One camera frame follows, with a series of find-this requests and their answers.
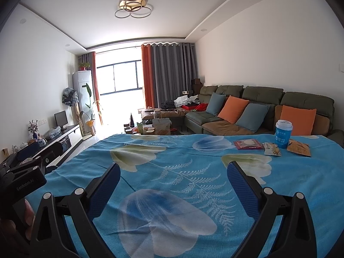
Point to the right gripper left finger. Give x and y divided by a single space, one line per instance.
50 235

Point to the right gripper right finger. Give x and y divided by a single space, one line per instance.
296 233

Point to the left hand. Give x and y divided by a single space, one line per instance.
11 234

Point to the white tv cabinet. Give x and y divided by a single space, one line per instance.
53 154

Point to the small black monitor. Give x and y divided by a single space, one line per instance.
61 119

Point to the tall green leaf plant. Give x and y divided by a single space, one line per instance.
90 113

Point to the beige snack packet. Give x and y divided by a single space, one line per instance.
271 149

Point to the red snack packet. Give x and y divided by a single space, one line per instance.
248 144

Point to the white air conditioner unit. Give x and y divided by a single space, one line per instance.
80 78

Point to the blue white coffee cup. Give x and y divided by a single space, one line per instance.
282 133

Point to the orange cushion near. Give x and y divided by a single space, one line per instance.
301 119

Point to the orange cushion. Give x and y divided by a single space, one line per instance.
233 109
301 119

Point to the grey blue cushion near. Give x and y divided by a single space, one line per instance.
253 116

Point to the grey blue cushion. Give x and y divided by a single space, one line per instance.
215 104
253 116

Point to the blue floral tablecloth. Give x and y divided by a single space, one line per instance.
174 198

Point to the cluttered coffee table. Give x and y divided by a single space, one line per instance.
158 121

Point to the orange cushion middle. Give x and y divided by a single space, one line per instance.
233 109

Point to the green brown sectional sofa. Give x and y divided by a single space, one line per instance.
201 122

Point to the grey blue cushion far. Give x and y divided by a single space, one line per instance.
215 104

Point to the orange and grey curtain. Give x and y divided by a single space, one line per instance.
168 70

